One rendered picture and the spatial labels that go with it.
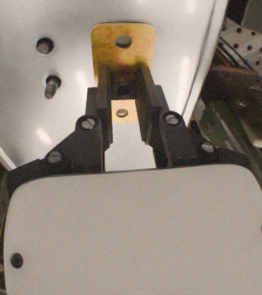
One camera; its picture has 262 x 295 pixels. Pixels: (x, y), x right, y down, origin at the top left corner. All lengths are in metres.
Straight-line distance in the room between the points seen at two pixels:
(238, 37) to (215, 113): 0.38
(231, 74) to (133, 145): 0.15
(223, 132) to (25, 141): 0.19
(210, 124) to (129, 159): 0.10
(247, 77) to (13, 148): 0.29
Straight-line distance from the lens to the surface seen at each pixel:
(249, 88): 0.25
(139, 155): 0.22
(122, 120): 0.16
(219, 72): 0.24
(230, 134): 0.18
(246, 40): 0.56
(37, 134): 0.19
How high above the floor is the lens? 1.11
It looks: 35 degrees down
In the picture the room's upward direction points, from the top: 173 degrees clockwise
